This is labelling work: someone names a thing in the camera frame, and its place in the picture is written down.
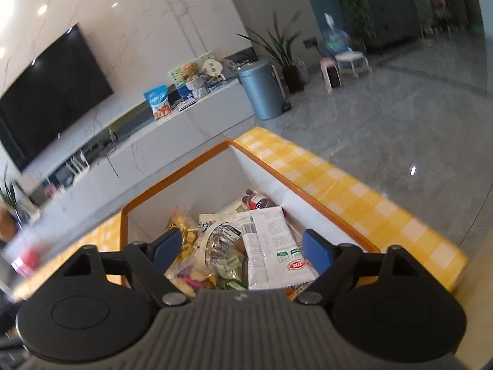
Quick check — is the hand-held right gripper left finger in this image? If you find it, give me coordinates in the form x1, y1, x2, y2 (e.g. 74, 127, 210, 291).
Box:
58, 227, 195, 309

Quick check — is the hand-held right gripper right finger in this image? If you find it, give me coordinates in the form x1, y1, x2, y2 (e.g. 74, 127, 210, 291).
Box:
297, 229, 428, 305

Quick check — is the clear bag of pale nuts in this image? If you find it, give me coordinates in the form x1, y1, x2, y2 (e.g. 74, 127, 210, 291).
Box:
165, 208, 199, 267

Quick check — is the clear bag of mixed dried fruit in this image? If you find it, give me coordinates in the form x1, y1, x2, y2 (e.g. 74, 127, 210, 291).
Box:
165, 258, 218, 298

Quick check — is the white snack packet with barcode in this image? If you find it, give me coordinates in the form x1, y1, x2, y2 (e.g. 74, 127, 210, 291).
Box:
246, 206, 320, 291

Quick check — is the orange printed snack packet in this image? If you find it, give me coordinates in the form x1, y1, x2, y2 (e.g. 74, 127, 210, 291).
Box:
284, 283, 311, 302

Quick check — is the snack bag with blue logo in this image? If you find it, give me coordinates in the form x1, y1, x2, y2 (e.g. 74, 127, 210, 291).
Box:
192, 218, 249, 290

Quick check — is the small cola bottle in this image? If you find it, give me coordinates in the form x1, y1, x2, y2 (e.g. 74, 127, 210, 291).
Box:
242, 189, 276, 212

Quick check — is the orange cardboard box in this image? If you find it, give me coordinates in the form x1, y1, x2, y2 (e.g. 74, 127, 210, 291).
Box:
120, 139, 382, 302

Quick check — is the yellow checked tablecloth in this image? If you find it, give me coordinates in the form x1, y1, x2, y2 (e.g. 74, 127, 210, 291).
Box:
11, 126, 471, 302

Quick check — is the white marble television cabinet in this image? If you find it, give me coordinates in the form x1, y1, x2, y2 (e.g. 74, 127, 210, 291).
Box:
0, 79, 258, 256

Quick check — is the white router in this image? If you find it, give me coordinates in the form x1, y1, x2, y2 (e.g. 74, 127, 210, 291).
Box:
63, 150, 92, 186

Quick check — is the pink box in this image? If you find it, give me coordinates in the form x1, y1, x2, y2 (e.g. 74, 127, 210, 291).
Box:
11, 249, 41, 279

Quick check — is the grey trash can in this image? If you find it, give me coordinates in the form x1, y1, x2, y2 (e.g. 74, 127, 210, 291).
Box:
236, 60, 288, 121

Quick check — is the teddy bear in white wrap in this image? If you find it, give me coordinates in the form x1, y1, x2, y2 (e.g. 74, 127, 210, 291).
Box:
181, 61, 211, 99

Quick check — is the green printed card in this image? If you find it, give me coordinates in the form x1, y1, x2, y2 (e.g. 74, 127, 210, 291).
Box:
168, 51, 217, 86

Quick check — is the pink stool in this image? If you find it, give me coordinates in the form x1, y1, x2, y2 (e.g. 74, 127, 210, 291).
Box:
320, 57, 343, 93

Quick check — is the round white fan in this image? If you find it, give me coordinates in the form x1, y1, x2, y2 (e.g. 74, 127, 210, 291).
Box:
202, 59, 225, 78

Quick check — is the black television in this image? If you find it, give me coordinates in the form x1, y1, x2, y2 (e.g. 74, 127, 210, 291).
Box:
0, 24, 115, 172

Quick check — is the potted snake plant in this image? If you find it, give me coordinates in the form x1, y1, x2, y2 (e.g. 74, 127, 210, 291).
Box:
237, 10, 309, 94

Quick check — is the white stool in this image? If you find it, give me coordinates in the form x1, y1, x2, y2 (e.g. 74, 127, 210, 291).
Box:
334, 51, 373, 80

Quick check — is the blue water jug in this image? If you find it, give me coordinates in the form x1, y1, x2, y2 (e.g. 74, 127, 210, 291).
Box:
321, 13, 353, 53

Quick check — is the dark grey cabinet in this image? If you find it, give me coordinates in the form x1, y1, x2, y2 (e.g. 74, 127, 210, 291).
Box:
358, 0, 425, 51

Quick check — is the black cable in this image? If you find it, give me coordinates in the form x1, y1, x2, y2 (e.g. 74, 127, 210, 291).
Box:
102, 139, 120, 178

